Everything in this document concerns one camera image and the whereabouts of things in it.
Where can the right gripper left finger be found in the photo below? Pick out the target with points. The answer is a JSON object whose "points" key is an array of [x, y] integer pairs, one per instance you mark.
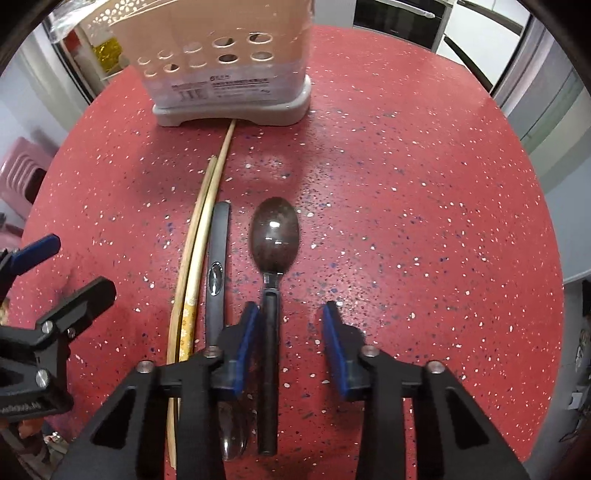
{"points": [[125, 439]]}

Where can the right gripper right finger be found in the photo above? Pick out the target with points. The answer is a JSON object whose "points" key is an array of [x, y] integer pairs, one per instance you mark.
{"points": [[455, 439]]}

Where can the dark spoon with logo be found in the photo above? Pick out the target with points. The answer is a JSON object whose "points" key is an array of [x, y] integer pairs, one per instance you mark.
{"points": [[231, 413]]}

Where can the bamboo chopstick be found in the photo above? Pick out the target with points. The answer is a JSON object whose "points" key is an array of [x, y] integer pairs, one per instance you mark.
{"points": [[205, 205], [173, 341]]}

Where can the brown translucent spoon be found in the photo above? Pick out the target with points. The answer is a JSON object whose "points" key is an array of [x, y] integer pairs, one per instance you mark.
{"points": [[274, 238]]}

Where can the pink plastic stool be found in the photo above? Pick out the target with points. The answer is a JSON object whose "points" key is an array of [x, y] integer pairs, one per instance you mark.
{"points": [[23, 170]]}

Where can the beige utensil holder caddy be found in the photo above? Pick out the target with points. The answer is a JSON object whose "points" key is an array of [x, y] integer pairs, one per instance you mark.
{"points": [[242, 60]]}

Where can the beige flower-pattern storage rack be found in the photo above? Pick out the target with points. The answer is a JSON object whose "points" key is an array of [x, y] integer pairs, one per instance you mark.
{"points": [[83, 29]]}

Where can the white refrigerator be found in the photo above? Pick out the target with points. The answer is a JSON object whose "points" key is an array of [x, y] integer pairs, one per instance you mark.
{"points": [[487, 33]]}

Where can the black built-in oven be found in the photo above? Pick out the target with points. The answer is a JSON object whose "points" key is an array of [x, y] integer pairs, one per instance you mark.
{"points": [[421, 22]]}

